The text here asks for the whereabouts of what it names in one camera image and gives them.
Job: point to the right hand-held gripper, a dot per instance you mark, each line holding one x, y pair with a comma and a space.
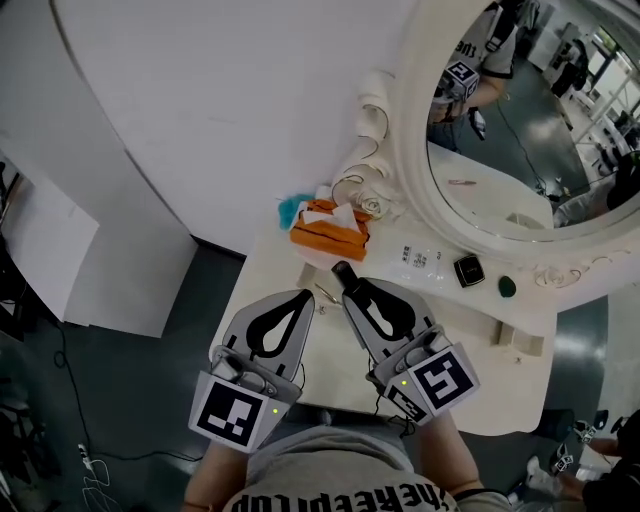
442, 382

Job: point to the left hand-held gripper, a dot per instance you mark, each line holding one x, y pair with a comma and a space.
230, 417

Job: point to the black square compact case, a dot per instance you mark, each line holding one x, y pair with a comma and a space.
469, 271

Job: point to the small dark green object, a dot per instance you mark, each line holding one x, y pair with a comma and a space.
507, 287

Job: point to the white dressing table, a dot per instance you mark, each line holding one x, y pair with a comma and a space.
500, 385

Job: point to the person's right forearm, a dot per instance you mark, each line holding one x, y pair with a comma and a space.
447, 455

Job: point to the person's left forearm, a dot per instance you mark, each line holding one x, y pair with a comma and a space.
215, 480

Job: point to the clear plastic packet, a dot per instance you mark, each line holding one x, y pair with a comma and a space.
415, 260

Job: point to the thin gold hoop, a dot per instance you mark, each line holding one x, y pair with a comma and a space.
327, 295

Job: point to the orange tissue box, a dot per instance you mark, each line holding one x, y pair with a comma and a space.
330, 241

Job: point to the person's blue jeans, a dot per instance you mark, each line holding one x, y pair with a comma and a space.
345, 417

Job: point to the teal fluffy puff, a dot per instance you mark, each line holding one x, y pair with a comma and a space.
287, 212

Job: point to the person's grey shirt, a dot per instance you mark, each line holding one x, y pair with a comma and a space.
340, 465

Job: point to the white partition cabinet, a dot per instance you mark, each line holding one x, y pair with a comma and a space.
100, 260

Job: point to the black waste bin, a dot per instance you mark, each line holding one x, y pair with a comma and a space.
555, 425

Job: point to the white power strip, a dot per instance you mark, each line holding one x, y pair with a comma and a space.
85, 455

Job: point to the small dark floor stand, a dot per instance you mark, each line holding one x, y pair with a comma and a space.
601, 419

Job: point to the oval mirror with white frame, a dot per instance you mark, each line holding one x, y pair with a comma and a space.
410, 125

